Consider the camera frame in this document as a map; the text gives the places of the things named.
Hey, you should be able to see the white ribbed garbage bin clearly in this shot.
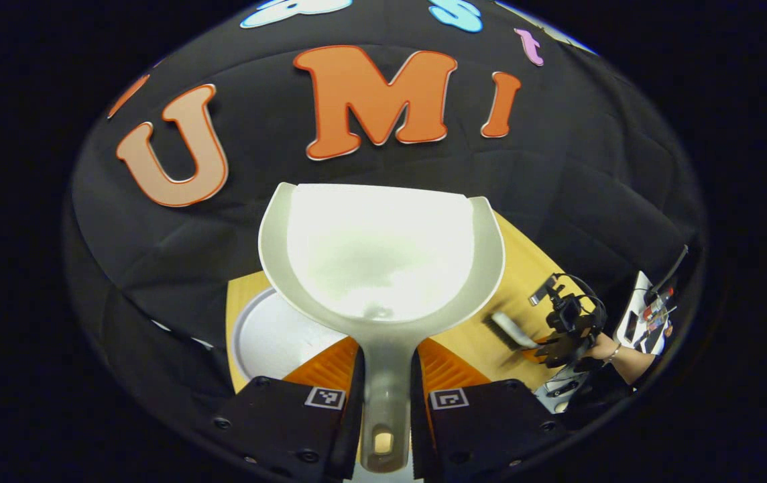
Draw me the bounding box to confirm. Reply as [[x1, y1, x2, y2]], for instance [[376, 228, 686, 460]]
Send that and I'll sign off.
[[231, 287, 351, 384]]

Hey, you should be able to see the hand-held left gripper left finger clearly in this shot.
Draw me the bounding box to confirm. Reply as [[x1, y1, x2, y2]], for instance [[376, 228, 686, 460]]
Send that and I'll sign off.
[[213, 335, 365, 480]]

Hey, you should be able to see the white side table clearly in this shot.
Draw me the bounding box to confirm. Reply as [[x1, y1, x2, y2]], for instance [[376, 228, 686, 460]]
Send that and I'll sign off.
[[613, 270, 676, 356]]

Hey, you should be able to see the small grey broom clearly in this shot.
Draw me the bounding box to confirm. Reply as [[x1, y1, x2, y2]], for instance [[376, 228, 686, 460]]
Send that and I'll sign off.
[[484, 311, 540, 353]]

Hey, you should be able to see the grey plastic dustpan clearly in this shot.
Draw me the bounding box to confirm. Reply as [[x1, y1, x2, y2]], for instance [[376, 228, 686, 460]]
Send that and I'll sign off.
[[257, 181, 506, 474]]

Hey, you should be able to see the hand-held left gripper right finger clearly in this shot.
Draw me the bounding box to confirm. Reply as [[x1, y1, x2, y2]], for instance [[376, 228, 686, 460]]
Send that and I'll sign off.
[[410, 337, 569, 480]]

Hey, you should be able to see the wooden desktop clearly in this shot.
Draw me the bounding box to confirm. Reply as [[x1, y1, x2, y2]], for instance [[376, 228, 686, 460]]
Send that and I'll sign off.
[[225, 211, 592, 396]]

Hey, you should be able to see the plastic bottle with red label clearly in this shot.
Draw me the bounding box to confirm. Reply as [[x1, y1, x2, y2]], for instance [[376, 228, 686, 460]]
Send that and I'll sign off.
[[645, 287, 676, 323]]

